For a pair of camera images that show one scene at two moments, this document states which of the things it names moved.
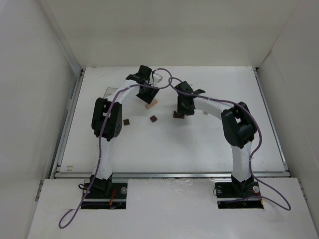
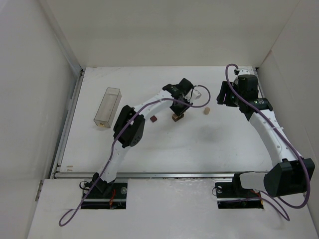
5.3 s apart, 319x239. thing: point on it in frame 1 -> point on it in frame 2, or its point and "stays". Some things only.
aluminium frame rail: [168, 174] stays
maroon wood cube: [153, 118] stays
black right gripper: [183, 106] -> [225, 92]
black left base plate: [103, 190] stays
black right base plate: [237, 189] stays
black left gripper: [147, 94] -> [179, 106]
